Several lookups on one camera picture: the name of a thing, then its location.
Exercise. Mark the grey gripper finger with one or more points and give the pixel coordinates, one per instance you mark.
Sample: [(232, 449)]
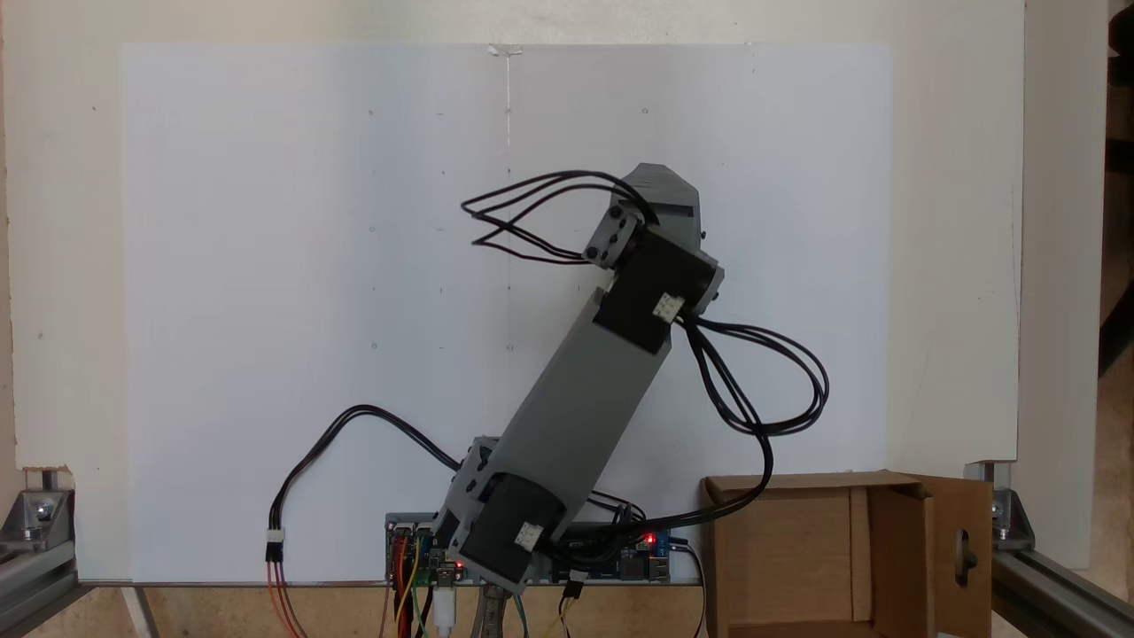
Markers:
[(660, 190)]

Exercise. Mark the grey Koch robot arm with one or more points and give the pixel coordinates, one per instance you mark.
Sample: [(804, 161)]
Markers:
[(576, 416)]

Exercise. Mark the white paper sheet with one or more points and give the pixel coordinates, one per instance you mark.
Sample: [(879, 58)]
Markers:
[(797, 177), (221, 266)]

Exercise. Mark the blue power converter board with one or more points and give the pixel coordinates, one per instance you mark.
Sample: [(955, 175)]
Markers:
[(620, 564)]

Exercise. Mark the brown cardboard box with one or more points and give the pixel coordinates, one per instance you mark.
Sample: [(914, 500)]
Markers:
[(797, 549)]

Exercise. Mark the grey board mounting plate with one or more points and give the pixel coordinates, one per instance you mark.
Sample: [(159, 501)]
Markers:
[(394, 519)]

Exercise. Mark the motor controller circuit board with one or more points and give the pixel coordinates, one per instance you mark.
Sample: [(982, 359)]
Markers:
[(431, 556)]

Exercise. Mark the metal table clamp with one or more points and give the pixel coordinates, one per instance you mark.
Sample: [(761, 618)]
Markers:
[(490, 616)]

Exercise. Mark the metal corner bracket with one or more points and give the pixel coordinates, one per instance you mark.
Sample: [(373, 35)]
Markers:
[(40, 509), (1010, 523)]

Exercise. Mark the aluminium profile post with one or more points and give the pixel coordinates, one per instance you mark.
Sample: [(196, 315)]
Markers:
[(35, 580), (1045, 594)]

